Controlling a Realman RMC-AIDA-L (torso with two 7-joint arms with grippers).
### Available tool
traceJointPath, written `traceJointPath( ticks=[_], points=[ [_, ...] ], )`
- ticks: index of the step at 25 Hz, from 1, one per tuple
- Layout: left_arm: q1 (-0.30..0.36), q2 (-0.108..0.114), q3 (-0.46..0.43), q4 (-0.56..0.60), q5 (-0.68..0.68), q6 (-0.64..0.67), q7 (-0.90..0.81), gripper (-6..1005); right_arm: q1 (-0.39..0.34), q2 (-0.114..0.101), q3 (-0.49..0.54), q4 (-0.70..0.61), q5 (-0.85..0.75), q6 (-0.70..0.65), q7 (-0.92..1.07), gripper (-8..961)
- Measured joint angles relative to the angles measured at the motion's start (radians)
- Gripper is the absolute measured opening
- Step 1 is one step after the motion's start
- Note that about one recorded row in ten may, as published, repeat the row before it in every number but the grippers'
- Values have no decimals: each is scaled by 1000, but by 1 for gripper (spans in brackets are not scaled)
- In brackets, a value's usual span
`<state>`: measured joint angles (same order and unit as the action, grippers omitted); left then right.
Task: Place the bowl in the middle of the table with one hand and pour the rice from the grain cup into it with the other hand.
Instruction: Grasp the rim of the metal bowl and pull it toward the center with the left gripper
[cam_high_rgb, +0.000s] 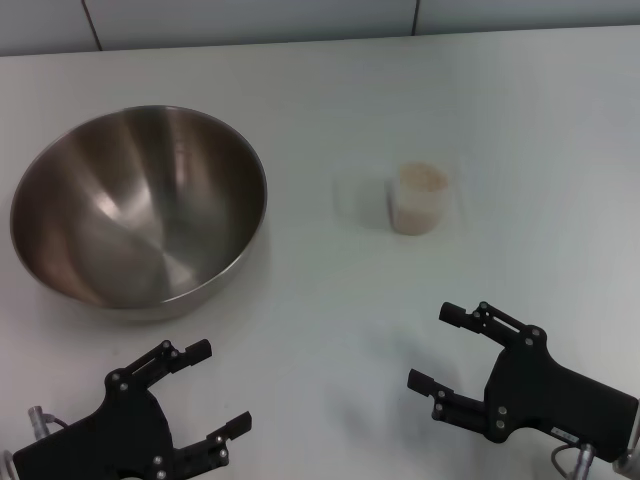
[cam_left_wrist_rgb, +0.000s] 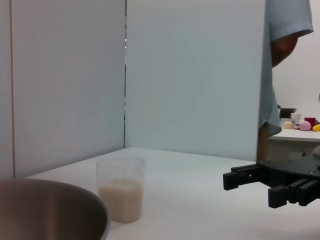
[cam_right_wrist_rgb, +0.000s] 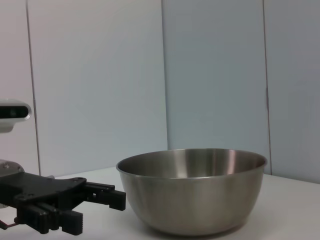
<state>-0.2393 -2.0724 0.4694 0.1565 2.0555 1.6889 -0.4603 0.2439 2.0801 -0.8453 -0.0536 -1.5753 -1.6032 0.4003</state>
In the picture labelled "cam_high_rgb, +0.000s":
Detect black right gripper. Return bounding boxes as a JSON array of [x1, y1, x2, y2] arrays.
[[406, 300, 640, 463]]

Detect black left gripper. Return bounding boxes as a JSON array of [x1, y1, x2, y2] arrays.
[[12, 338, 253, 480]]

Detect clear plastic measuring cup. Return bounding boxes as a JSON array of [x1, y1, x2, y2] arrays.
[[387, 160, 470, 237]]

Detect white rice grains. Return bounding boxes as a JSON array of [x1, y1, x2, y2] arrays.
[[399, 162, 448, 234]]

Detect stainless steel mixing bowl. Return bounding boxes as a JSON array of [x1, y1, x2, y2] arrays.
[[9, 104, 269, 322]]

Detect right gripper connector cable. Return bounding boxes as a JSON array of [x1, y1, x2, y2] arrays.
[[551, 441, 597, 480]]

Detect gripper connector cable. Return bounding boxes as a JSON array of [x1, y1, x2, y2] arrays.
[[26, 405, 70, 437], [551, 441, 597, 480]]

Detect left gripper connector cable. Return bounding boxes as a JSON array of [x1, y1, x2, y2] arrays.
[[26, 405, 70, 437]]

